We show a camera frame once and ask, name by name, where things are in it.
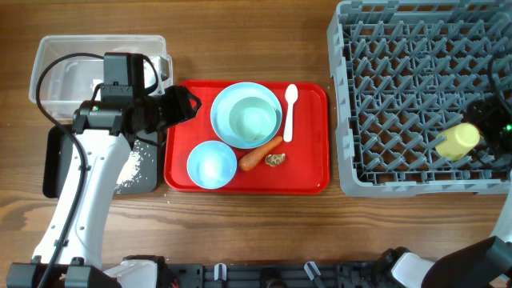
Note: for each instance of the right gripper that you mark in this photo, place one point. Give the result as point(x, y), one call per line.
point(484, 130)

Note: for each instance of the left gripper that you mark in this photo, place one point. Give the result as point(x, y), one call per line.
point(179, 98)

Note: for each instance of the yellow plastic cup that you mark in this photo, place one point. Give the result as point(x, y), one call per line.
point(458, 141)

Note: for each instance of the light blue bowl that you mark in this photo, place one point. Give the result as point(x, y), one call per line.
point(211, 165)

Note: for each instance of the green bowl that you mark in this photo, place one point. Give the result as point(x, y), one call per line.
point(252, 119)

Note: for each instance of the rice and nuts food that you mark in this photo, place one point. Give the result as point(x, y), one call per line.
point(140, 172)

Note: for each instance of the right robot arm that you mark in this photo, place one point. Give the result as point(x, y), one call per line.
point(481, 263)

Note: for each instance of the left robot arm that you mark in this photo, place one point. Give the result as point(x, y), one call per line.
point(102, 136)

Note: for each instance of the grey dishwasher rack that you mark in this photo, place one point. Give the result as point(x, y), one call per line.
point(405, 71)

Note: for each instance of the black waste tray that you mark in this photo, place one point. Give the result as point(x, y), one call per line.
point(58, 157)

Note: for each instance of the light blue plate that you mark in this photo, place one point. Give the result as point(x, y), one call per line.
point(225, 100)

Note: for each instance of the red serving tray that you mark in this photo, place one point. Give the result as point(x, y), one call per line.
point(305, 170)

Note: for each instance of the orange carrot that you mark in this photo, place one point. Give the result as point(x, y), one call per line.
point(250, 160)

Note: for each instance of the brown food scrap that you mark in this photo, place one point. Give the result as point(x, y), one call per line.
point(274, 160)

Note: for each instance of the white plastic spoon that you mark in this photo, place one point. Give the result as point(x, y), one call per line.
point(291, 96)

